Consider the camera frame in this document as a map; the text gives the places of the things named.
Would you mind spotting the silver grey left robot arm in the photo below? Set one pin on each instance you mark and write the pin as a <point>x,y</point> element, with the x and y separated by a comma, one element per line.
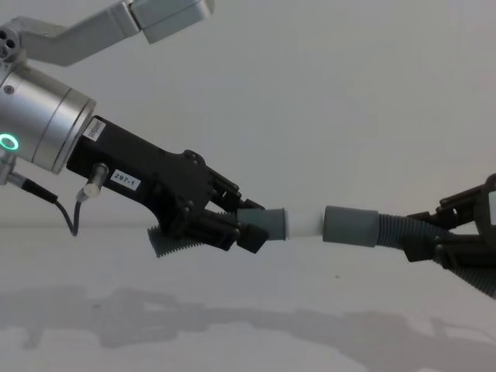
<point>42,116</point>

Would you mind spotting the white plastic connector tube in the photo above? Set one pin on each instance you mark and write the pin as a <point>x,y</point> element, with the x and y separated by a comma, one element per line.
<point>306,223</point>

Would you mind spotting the white table cloth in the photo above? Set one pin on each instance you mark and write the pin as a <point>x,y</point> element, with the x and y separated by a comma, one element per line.
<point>248,310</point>

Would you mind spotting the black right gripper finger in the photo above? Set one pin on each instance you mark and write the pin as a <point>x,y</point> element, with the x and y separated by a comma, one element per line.
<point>457,252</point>
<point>465,199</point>

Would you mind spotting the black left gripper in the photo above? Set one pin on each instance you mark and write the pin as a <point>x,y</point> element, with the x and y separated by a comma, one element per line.
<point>155,174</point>

